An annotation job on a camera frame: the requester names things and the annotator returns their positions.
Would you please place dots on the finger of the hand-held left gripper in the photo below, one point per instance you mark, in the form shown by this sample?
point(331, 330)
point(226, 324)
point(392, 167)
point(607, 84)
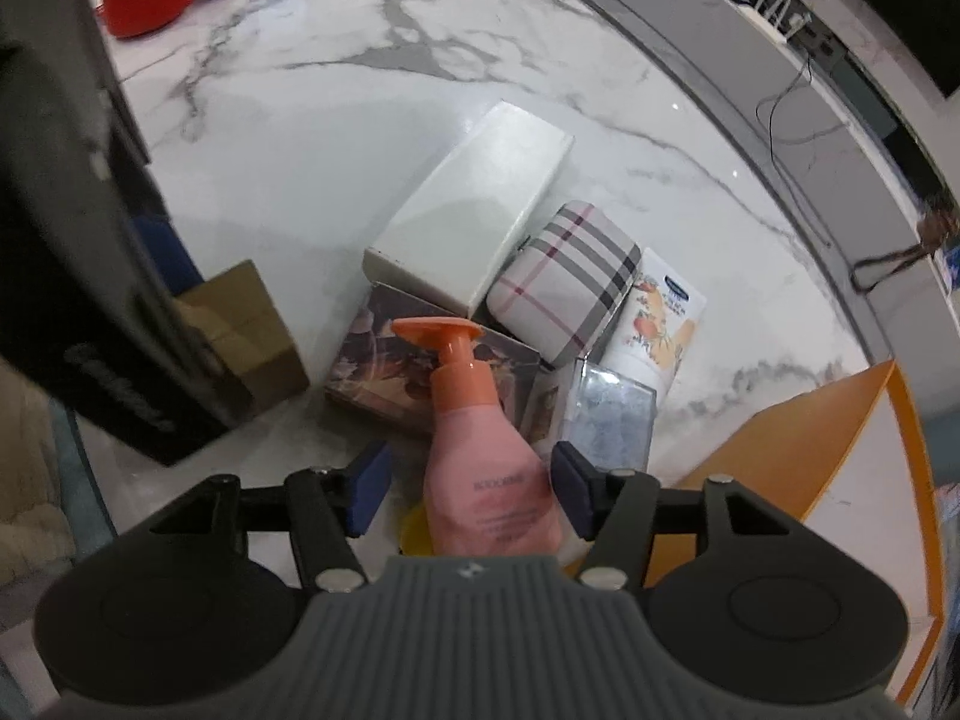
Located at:
point(161, 255)

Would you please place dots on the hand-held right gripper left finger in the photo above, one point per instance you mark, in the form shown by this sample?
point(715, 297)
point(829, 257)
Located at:
point(369, 487)

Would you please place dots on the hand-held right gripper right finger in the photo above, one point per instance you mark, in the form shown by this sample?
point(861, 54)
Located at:
point(574, 491)

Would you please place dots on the yellow tape measure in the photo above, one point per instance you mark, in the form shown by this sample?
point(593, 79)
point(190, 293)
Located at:
point(411, 529)

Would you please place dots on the pink pump bottle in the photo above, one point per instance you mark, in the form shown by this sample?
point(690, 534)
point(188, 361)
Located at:
point(480, 450)

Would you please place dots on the white fruit print tube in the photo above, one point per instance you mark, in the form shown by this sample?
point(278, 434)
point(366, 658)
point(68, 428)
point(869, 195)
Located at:
point(660, 322)

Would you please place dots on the orange storage bin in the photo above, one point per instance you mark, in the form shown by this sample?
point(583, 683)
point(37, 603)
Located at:
point(795, 442)

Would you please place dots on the clear blue plastic box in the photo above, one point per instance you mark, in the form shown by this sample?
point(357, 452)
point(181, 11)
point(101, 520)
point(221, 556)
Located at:
point(611, 412)

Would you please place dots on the brown cardboard box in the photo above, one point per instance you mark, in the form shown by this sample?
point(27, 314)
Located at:
point(240, 330)

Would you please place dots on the brown picture print box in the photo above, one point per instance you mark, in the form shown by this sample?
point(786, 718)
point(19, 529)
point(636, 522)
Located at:
point(375, 367)

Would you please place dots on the plaid zip case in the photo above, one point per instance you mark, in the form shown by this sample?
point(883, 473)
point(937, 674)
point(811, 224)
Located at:
point(562, 285)

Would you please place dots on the beige fuzzy cloth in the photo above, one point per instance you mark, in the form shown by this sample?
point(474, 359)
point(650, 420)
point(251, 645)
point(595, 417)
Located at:
point(30, 465)

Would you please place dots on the white rectangular box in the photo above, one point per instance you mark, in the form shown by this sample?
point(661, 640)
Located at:
point(465, 217)

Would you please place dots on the white router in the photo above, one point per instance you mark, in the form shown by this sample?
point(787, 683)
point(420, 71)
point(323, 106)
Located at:
point(780, 7)

